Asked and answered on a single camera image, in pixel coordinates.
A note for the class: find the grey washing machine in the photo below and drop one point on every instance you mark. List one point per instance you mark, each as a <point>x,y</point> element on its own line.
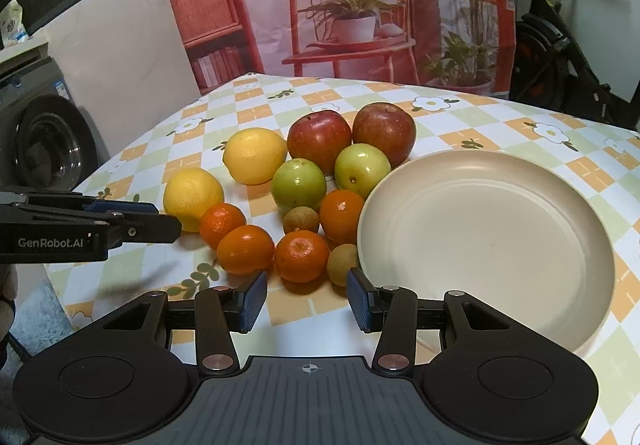
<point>48,141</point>

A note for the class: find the beige round plate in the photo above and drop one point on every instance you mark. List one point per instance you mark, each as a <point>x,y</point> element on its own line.
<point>506,231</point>

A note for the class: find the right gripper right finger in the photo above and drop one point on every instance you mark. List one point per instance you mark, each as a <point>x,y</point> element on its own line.
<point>396,314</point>

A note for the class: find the dark red apple right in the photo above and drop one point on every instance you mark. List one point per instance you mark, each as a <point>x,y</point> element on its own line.
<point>386,127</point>

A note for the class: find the orange tangerine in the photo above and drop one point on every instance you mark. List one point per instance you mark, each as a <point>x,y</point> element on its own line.
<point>246,250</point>
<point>217,222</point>
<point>339,215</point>
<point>301,256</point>

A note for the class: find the printed backdrop cloth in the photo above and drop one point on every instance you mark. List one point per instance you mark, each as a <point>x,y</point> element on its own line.
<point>460,45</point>

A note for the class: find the yellow lemon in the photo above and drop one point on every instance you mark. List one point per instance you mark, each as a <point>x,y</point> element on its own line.
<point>253,155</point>
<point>189,193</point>

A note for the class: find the small brown longan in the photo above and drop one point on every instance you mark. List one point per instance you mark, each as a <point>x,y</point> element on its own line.
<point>301,218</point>
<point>341,260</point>

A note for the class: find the white board panel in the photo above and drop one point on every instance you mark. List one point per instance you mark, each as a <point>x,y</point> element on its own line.
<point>125,66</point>

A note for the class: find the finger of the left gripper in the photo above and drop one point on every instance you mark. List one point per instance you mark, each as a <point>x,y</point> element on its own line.
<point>74,202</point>
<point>31,234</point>

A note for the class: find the red apple left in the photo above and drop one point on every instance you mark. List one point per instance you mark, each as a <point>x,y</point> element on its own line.
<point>319,137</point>

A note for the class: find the green apple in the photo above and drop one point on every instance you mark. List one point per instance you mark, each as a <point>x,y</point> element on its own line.
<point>359,168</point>
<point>298,183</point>

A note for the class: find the gloved left hand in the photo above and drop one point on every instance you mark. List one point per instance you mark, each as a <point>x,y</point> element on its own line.
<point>8,294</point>

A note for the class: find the white packet on washer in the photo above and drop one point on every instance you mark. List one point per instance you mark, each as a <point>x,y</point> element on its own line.
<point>12,29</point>

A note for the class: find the black exercise bike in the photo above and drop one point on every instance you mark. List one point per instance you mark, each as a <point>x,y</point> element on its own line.
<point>550,71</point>

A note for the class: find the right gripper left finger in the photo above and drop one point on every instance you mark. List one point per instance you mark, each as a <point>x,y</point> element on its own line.
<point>214,314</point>

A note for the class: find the checkered floral tablecloth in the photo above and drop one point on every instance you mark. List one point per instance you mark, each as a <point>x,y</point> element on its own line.
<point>601,162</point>

